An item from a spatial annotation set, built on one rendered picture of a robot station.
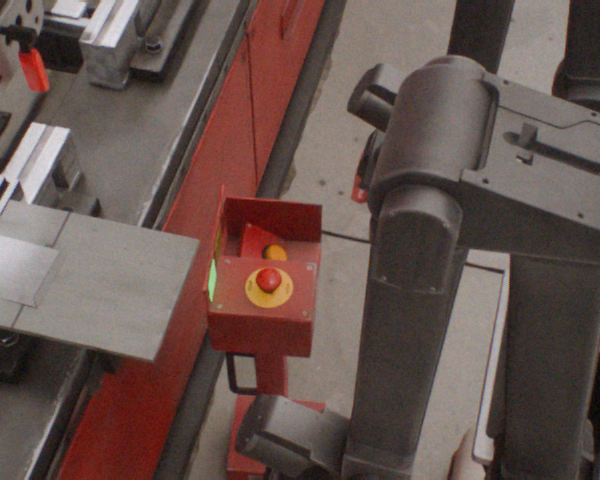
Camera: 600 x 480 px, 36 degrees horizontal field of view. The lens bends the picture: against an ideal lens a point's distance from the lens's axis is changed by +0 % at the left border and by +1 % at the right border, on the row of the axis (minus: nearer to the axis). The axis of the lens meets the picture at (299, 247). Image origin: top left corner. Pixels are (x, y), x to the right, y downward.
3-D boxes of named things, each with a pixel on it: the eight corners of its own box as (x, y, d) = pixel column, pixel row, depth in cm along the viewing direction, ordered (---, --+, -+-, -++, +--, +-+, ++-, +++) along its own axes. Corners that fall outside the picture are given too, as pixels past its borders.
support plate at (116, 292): (153, 364, 109) (152, 360, 108) (-52, 317, 113) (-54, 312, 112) (200, 243, 119) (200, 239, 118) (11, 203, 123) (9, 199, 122)
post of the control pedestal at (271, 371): (286, 447, 195) (282, 317, 151) (261, 445, 196) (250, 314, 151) (289, 423, 198) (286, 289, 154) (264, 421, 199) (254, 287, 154)
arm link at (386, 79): (481, 126, 99) (493, 71, 104) (391, 73, 97) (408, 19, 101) (420, 178, 109) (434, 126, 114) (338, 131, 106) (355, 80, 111)
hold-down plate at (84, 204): (17, 386, 120) (11, 375, 118) (-21, 377, 121) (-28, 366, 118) (102, 208, 137) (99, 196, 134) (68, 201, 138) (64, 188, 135)
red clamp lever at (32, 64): (49, 97, 112) (29, 35, 104) (17, 91, 112) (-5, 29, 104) (54, 86, 113) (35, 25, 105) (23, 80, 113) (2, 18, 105)
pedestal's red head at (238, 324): (311, 359, 147) (312, 300, 132) (211, 350, 147) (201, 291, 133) (321, 256, 158) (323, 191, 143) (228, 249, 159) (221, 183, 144)
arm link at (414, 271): (480, 223, 43) (513, 65, 49) (361, 198, 44) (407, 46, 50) (399, 525, 78) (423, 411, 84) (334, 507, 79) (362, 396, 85)
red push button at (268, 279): (280, 301, 139) (280, 288, 136) (254, 299, 140) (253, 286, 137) (283, 279, 142) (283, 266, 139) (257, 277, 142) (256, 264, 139)
